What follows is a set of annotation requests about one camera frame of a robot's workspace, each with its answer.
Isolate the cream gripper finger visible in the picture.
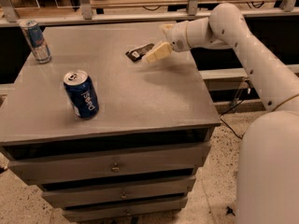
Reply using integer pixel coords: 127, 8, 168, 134
142, 41, 172, 63
159, 23, 174, 35

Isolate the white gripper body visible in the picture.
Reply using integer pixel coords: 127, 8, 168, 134
166, 21, 189, 52

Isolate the black rxbar chocolate bar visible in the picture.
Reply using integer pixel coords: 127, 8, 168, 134
125, 43, 154, 62

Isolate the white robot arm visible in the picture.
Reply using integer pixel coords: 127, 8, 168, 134
144, 3, 299, 224

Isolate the blue pepsi can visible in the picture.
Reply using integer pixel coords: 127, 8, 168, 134
64, 70, 99, 119

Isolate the red bull can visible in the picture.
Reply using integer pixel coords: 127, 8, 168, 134
20, 20, 51, 63

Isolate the grey drawer cabinet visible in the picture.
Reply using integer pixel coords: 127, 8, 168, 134
0, 22, 220, 211

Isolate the middle grey drawer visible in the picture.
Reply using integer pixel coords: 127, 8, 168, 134
42, 175, 195, 207

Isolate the grey drawer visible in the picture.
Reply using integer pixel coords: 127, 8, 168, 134
63, 196, 188, 222
8, 142, 210, 185
42, 175, 195, 207

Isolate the top grey drawer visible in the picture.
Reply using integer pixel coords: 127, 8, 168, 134
8, 142, 210, 185

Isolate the bottom grey drawer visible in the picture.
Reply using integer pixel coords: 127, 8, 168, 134
63, 196, 188, 222

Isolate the metal railing frame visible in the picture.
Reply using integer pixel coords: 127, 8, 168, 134
0, 0, 298, 27

